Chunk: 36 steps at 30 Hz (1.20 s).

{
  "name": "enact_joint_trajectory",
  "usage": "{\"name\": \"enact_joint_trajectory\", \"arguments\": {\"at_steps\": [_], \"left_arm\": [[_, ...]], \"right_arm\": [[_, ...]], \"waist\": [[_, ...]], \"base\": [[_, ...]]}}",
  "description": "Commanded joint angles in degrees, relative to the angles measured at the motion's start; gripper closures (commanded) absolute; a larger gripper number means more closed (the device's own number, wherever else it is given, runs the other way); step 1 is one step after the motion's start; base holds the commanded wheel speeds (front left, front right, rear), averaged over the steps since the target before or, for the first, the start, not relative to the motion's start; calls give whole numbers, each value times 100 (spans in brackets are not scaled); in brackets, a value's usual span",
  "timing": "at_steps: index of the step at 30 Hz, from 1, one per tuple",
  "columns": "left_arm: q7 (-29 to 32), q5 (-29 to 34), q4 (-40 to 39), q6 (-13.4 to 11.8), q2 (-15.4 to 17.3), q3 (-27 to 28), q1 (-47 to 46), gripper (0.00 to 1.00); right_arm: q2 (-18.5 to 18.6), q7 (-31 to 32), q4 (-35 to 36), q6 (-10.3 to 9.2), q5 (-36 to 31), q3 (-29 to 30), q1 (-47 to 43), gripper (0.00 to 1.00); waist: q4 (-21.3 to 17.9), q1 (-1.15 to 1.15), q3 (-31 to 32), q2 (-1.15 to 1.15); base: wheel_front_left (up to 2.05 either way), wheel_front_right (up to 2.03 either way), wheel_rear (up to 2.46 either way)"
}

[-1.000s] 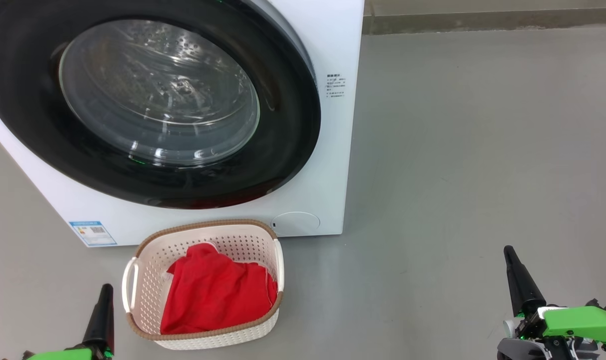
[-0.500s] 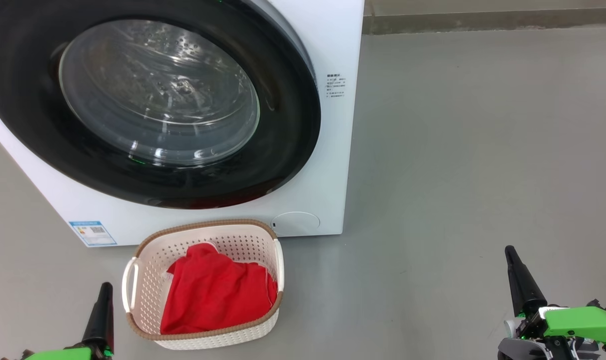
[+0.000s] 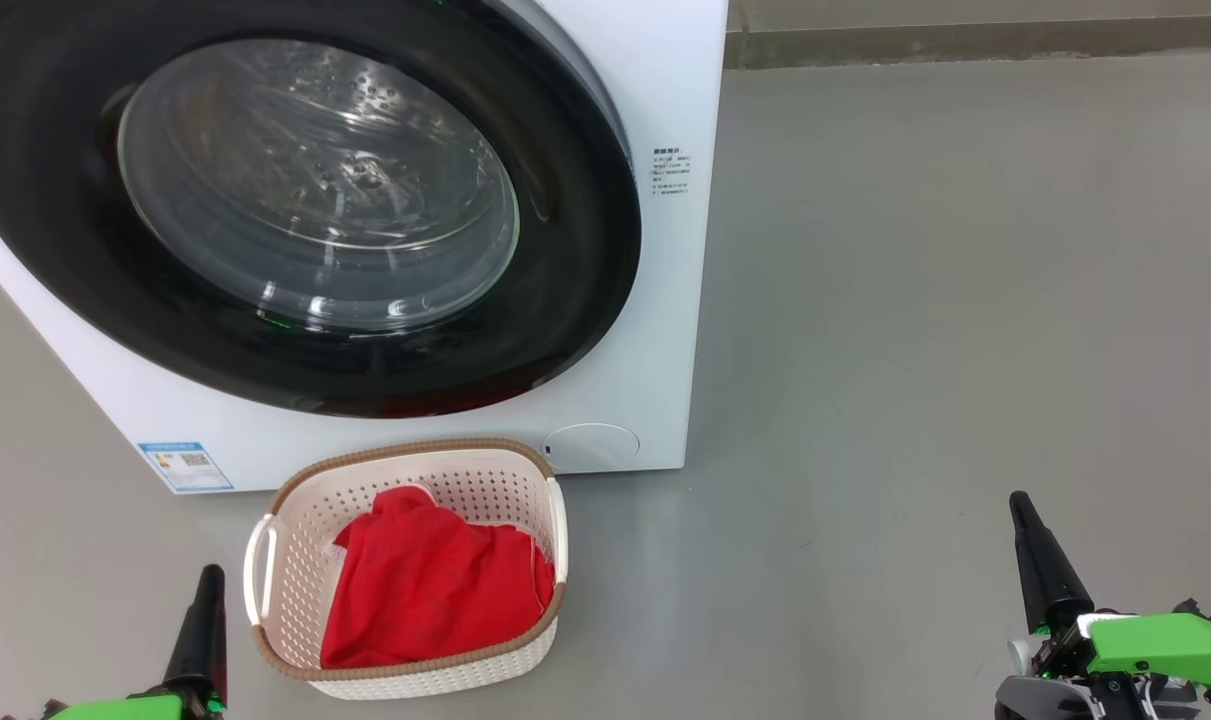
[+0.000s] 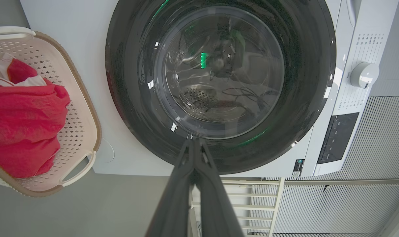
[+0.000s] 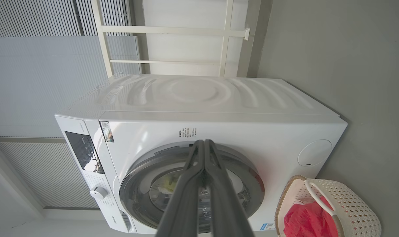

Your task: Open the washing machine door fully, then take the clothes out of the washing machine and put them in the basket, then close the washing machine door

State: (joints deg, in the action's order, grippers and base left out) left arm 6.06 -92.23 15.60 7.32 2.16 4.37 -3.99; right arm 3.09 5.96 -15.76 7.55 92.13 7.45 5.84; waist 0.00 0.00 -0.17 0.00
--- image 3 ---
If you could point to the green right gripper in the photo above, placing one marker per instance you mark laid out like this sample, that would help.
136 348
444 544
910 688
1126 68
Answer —
1155 650

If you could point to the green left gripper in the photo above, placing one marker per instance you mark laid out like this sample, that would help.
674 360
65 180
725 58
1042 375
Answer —
135 708

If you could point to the red garment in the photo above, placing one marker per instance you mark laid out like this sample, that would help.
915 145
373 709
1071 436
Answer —
435 590

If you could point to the black round glass washer door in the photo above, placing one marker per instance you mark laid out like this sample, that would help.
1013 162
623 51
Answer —
585 250

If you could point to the cream perforated laundry basket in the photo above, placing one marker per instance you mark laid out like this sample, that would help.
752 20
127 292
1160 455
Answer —
295 590

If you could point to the white front-load washing machine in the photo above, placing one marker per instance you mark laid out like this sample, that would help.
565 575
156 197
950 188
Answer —
665 350

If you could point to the blue energy label sticker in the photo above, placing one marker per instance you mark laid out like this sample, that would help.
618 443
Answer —
185 467

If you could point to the round drain filter cover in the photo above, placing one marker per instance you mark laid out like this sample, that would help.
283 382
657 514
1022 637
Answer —
592 446

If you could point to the printed warning text label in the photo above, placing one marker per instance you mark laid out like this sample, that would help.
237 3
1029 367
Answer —
671 171

